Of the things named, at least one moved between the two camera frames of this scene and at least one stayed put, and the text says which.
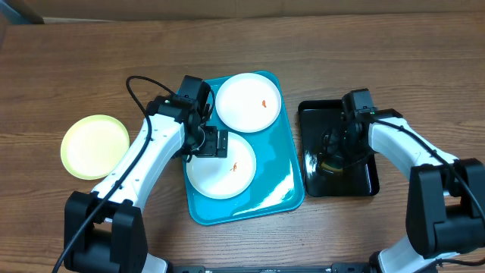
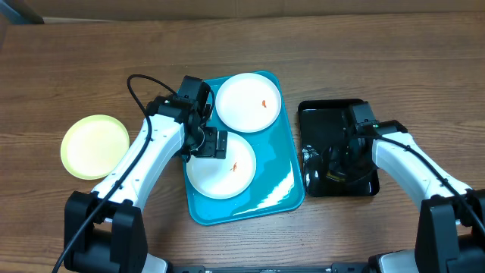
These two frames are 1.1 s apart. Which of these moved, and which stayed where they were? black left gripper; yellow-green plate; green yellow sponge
Moved: green yellow sponge
Stayed: black left gripper; yellow-green plate
